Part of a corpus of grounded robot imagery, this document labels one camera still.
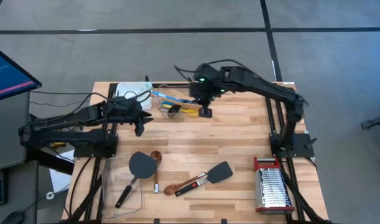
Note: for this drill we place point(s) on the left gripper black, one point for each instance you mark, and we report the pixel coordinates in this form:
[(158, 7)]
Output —
[(127, 114)]

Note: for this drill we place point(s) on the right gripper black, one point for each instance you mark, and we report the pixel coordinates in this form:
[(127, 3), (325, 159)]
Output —
[(202, 93)]

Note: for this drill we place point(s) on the yellow silicone spoon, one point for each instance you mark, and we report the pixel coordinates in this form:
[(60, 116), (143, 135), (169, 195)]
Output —
[(191, 112)]

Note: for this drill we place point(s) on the black slotted spoon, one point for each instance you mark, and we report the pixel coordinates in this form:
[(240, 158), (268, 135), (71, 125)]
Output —
[(174, 110)]

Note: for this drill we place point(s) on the large blue silicone spoon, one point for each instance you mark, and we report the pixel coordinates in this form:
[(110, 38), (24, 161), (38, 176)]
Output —
[(174, 98)]

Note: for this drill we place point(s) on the black rounded turner spatula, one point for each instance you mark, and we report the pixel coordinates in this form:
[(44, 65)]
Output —
[(142, 165)]

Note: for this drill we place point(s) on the dark wooden spoon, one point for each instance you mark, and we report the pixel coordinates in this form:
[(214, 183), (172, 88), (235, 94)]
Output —
[(170, 189), (157, 174)]

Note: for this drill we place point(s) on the black square turner spatula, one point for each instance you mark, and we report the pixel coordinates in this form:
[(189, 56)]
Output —
[(220, 172)]

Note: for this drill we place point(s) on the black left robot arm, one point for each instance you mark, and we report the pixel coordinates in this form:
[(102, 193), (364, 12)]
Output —
[(68, 124)]

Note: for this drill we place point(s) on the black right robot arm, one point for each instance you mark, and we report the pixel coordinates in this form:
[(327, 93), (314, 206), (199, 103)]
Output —
[(270, 93)]

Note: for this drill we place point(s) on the clear plastic container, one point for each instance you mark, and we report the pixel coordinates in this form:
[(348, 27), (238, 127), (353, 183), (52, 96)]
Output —
[(115, 193), (177, 109)]

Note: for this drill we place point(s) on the white plastic bin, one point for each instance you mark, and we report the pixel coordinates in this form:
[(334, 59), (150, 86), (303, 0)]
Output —
[(127, 90)]

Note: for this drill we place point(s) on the small black table clamp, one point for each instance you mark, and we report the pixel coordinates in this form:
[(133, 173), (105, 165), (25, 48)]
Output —
[(146, 78)]

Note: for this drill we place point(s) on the red steel box grater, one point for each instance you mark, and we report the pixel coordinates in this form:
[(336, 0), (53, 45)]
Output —
[(272, 186)]

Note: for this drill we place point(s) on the white paper sheet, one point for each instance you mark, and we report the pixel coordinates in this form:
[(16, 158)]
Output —
[(57, 180)]

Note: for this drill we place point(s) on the white round floor plug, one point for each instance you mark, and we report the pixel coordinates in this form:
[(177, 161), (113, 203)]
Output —
[(47, 195)]

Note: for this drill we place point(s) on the grey computer desk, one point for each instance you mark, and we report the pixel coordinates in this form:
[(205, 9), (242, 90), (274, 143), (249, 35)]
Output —
[(9, 133)]

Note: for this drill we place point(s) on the computer monitor blue screen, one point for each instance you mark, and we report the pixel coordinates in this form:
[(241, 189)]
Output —
[(6, 74)]

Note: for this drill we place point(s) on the black computer mouse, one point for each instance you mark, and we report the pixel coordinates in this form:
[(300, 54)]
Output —
[(12, 218)]

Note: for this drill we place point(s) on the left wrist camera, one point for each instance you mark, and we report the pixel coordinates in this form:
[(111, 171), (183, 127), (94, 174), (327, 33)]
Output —
[(119, 101)]

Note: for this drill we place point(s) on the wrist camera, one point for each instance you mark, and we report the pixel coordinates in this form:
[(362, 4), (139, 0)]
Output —
[(119, 101), (206, 74)]

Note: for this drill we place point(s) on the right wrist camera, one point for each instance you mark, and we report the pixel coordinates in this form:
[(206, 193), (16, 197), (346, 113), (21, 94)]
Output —
[(206, 74)]

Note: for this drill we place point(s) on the black aluminium table frame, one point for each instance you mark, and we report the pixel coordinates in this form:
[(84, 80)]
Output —
[(272, 118)]

